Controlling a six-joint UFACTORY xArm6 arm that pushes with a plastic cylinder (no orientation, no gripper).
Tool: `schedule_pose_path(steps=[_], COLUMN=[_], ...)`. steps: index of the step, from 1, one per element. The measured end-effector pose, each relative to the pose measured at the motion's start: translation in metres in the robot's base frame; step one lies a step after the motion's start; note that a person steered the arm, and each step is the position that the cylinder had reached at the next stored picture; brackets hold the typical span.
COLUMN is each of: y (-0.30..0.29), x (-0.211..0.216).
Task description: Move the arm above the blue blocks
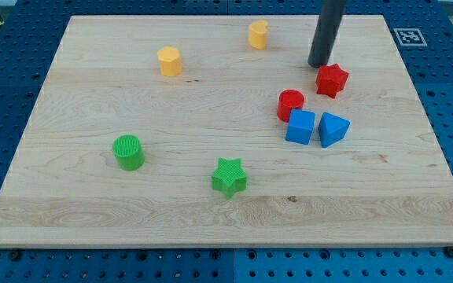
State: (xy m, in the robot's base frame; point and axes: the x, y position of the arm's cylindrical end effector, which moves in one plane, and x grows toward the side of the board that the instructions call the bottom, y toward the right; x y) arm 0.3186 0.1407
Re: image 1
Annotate light wooden board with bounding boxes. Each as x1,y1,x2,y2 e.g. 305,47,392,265
0,15,453,248

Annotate green star block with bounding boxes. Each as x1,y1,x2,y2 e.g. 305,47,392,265
212,158,248,200

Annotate red cylinder block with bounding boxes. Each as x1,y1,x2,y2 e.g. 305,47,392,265
276,89,305,122

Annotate blue cube block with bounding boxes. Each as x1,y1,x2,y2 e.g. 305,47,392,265
285,108,315,145

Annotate yellow hexagon block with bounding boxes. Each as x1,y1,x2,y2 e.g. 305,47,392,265
157,46,182,77

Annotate green cylinder block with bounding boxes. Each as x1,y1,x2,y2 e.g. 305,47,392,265
112,134,145,171

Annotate blue triangular prism block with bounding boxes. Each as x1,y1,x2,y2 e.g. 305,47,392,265
318,112,351,148

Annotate yellow heart block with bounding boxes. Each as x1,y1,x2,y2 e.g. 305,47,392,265
248,20,268,50

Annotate red star block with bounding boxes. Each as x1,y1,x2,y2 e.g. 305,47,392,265
315,64,349,99

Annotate white fiducial marker tag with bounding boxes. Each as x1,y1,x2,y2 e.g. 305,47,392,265
394,28,427,46

